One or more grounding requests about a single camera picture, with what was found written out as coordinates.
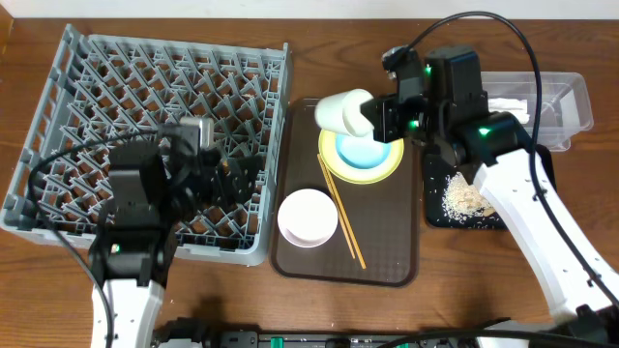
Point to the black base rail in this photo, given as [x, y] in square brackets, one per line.
[192, 332]

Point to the spilled rice pile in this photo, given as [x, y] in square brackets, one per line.
[462, 202]

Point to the wooden chopstick left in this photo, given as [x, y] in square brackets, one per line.
[329, 184]

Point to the grey plastic dishwasher rack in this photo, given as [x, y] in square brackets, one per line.
[103, 86]

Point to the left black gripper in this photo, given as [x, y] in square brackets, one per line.
[216, 176]

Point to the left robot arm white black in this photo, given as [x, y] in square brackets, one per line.
[131, 257]

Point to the yellow round plate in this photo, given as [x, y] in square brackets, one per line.
[327, 150]

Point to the wooden chopstick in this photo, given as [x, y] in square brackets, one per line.
[329, 184]
[344, 221]

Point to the light blue bowl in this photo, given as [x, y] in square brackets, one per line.
[361, 153]

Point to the white crumpled tissue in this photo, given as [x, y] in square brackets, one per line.
[518, 108]

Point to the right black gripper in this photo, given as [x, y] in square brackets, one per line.
[384, 125]

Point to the pink white small plate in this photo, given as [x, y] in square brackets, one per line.
[307, 218]

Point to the white paper cup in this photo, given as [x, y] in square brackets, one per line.
[341, 113]

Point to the clear plastic waste bin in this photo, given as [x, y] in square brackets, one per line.
[565, 109]

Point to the black rectangular tray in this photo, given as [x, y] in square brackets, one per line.
[435, 173]

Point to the brown plastic serving tray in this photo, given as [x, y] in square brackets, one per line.
[385, 216]

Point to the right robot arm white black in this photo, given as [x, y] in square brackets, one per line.
[440, 101]

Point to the wooden chopstick right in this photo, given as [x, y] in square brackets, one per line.
[344, 221]

